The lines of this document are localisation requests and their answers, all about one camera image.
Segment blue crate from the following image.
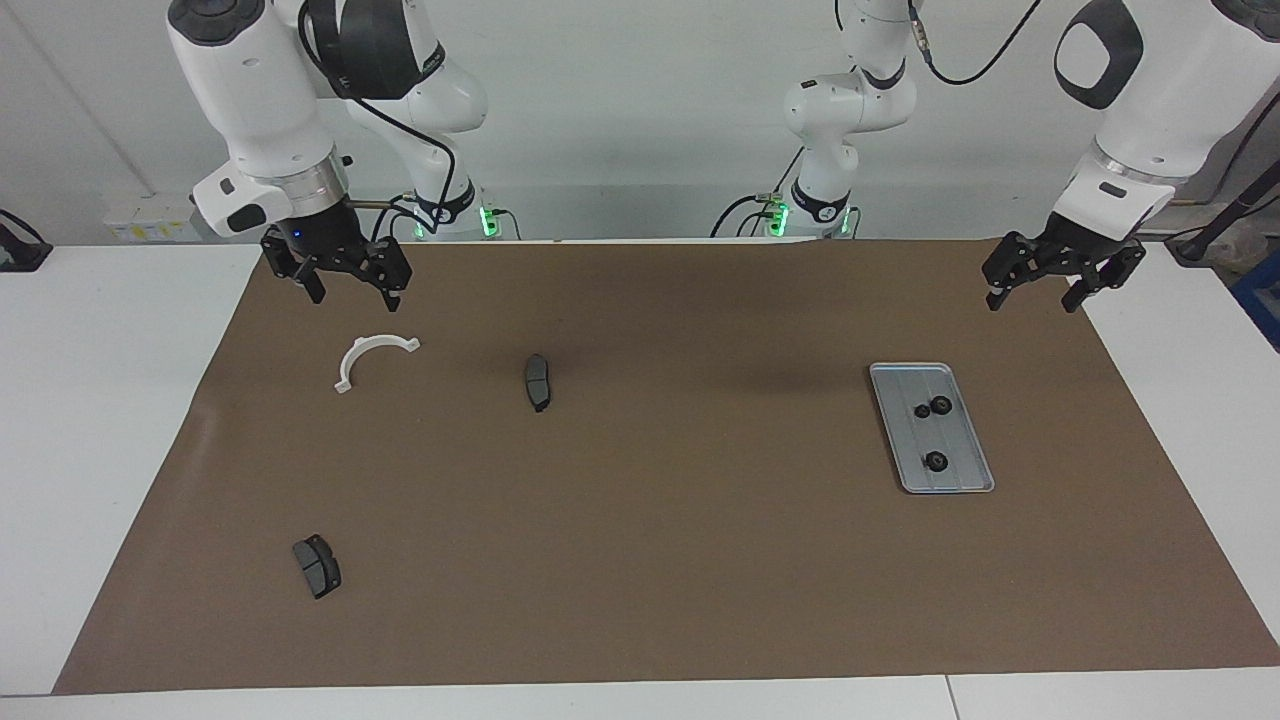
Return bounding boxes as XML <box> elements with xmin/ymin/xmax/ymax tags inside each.
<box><xmin>1230</xmin><ymin>250</ymin><xmax>1280</xmax><ymax>353</ymax></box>

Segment dark grey brake pad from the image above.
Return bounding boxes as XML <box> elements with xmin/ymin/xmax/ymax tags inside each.
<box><xmin>523</xmin><ymin>353</ymin><xmax>554</xmax><ymax>414</ymax></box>

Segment stacked dark grey brake pads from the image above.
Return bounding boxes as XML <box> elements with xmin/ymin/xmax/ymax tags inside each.
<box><xmin>291</xmin><ymin>533</ymin><xmax>343</xmax><ymax>601</ymax></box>

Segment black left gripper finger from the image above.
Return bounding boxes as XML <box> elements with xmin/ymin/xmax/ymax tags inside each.
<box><xmin>982</xmin><ymin>235</ymin><xmax>1046</xmax><ymax>311</ymax></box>
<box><xmin>1062</xmin><ymin>240</ymin><xmax>1148</xmax><ymax>313</ymax></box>

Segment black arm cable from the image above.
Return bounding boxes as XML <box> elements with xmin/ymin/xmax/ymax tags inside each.
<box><xmin>910</xmin><ymin>0</ymin><xmax>1280</xmax><ymax>206</ymax></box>
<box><xmin>298</xmin><ymin>0</ymin><xmax>461</xmax><ymax>241</ymax></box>

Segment black stand foot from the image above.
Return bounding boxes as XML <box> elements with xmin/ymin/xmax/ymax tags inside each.
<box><xmin>0</xmin><ymin>208</ymin><xmax>53</xmax><ymax>273</ymax></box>

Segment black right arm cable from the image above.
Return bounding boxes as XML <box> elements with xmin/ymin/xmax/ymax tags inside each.
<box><xmin>298</xmin><ymin>0</ymin><xmax>461</xmax><ymax>241</ymax></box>

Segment black pole stand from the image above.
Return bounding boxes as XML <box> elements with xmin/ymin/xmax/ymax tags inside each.
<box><xmin>1165</xmin><ymin>165</ymin><xmax>1280</xmax><ymax>266</ymax></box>

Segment brown table mat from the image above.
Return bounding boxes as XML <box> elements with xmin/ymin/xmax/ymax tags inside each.
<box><xmin>52</xmin><ymin>237</ymin><xmax>1280</xmax><ymax>695</ymax></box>

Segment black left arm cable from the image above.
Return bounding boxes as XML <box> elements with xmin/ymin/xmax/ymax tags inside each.
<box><xmin>910</xmin><ymin>0</ymin><xmax>1280</xmax><ymax>206</ymax></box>

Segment crumpled clear plastic bag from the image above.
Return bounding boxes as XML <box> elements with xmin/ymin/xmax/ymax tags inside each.
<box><xmin>1210</xmin><ymin>215</ymin><xmax>1271</xmax><ymax>263</ymax></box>

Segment white wall socket box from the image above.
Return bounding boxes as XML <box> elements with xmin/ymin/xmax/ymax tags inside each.
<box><xmin>103</xmin><ymin>193</ymin><xmax>208</xmax><ymax>244</ymax></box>

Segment grey metal tray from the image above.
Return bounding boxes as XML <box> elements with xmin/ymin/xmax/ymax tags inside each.
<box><xmin>868</xmin><ymin>362</ymin><xmax>997</xmax><ymax>495</ymax></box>

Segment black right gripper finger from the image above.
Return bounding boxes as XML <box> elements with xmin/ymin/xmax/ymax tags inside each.
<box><xmin>262</xmin><ymin>232</ymin><xmax>328</xmax><ymax>305</ymax></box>
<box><xmin>350</xmin><ymin>240</ymin><xmax>414</xmax><ymax>312</ymax></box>

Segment black base power cable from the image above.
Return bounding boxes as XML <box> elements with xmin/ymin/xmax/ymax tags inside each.
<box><xmin>710</xmin><ymin>148</ymin><xmax>804</xmax><ymax>239</ymax></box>

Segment white curved plastic bracket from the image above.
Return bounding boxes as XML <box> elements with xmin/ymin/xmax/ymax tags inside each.
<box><xmin>333</xmin><ymin>333</ymin><xmax>422</xmax><ymax>394</ymax></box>

